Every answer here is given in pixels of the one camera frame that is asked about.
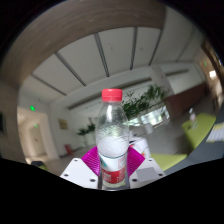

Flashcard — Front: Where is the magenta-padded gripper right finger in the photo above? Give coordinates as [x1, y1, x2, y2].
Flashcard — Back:
[126, 146, 167, 190]

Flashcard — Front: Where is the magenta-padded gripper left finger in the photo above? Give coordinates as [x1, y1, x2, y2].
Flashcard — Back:
[59, 145, 101, 190]

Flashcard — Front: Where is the clear red-capped water bottle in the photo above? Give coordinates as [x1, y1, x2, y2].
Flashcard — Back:
[95, 88, 130, 191]

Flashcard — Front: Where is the long green bench seat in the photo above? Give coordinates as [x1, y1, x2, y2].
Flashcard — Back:
[150, 153, 189, 172]

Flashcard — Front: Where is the red fire extinguisher cabinet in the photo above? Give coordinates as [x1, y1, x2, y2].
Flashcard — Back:
[64, 143, 74, 156]

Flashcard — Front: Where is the black bag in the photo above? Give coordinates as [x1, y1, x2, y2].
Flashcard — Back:
[31, 160, 47, 169]

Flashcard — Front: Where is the group of potted plants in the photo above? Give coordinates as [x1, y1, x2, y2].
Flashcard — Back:
[77, 84, 168, 148]

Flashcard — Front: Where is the green ottoman with small bottle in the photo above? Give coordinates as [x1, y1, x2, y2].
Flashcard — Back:
[181, 113, 217, 151]

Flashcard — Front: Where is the yellow and white leaflet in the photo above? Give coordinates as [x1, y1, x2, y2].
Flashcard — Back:
[205, 123, 224, 144]

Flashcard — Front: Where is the tan wall plaque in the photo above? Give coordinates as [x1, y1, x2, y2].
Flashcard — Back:
[58, 118, 69, 130]

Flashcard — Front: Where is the black wall screen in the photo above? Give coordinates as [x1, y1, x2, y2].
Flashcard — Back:
[0, 111, 6, 134]

